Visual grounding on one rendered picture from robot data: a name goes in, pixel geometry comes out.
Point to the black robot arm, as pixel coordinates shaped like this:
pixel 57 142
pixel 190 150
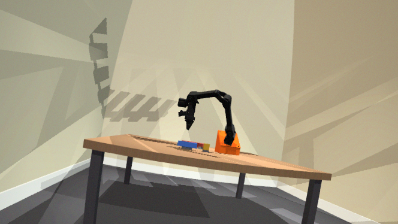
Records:
pixel 192 99

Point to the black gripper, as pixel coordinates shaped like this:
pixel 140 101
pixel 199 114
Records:
pixel 189 118

